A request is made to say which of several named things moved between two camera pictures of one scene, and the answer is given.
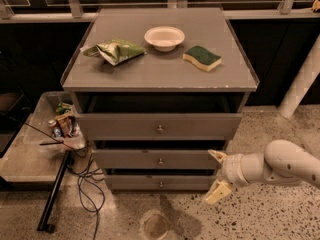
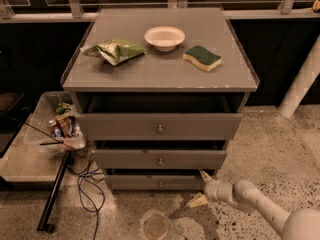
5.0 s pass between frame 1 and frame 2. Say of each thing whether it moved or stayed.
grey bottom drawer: stayed
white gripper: moved
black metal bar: stayed
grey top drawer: stayed
